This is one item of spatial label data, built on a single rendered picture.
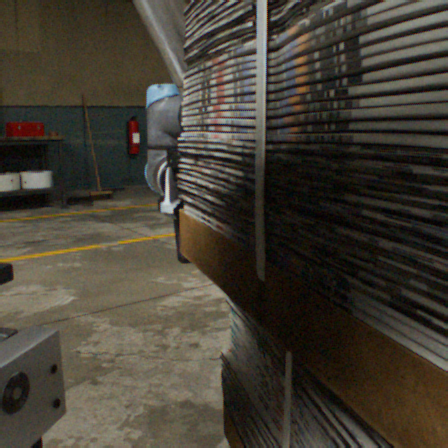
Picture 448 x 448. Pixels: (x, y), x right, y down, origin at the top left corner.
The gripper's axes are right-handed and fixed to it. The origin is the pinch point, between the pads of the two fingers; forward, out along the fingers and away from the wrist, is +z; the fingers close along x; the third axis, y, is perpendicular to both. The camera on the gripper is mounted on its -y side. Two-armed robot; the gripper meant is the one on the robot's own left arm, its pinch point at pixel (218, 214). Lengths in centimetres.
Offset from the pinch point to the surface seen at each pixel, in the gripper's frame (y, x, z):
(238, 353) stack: -12.8, -1.2, 11.1
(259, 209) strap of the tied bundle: 5.5, -6.5, 29.1
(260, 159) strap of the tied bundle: 8.4, -6.5, 29.1
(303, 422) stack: -10.3, -2.2, 27.4
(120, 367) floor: -86, -3, -128
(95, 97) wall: 57, 20, -661
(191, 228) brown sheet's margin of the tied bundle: 1.5, -6.8, 14.2
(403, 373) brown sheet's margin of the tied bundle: 1.5, -5.8, 41.3
